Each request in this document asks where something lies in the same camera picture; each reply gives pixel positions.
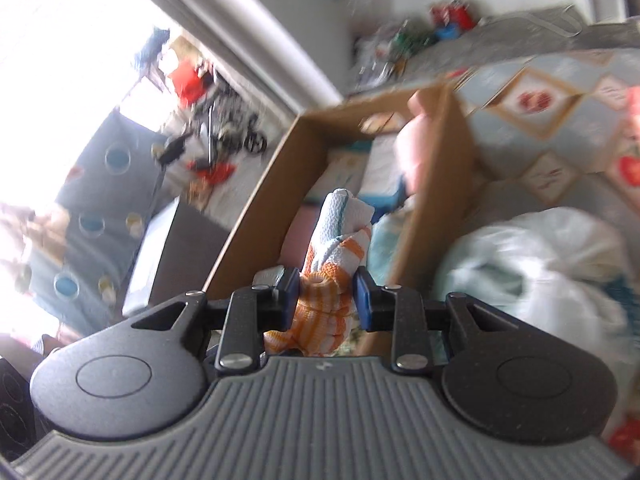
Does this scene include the white tissue pack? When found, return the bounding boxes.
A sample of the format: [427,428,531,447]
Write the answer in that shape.
[309,152,374,202]

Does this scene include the pink plush toy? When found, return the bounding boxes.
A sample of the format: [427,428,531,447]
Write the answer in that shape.
[394,90,452,197]

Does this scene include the pink towel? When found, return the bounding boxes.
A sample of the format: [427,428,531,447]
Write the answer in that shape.
[279,207,314,267]

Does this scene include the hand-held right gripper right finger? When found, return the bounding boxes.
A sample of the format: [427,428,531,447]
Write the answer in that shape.
[351,265,512,376]

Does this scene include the brown cardboard box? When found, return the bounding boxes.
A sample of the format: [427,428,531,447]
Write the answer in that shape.
[202,82,477,357]

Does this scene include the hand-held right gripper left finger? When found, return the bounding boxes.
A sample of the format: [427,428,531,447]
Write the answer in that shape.
[129,266,302,375]

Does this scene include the blue paper box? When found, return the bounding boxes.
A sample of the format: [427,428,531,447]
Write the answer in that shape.
[359,135,407,212]

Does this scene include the orange striped towel doll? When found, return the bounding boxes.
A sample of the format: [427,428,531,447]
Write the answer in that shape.
[262,187,374,357]

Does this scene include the red floor item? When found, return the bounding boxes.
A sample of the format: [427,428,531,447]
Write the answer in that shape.
[186,160,237,182]

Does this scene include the cluttered colourful items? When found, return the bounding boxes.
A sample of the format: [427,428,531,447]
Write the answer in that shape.
[350,0,482,92]

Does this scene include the teal cloth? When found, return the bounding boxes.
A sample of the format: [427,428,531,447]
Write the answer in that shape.
[370,209,417,287]

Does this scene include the grey dotted cloth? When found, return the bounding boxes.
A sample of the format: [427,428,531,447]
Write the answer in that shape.
[24,109,172,322]

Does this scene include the white plastic shopping bag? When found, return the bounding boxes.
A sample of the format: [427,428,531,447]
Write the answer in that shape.
[434,206,640,413]

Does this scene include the orange bag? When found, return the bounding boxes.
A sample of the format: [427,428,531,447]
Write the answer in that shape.
[167,57,212,107]

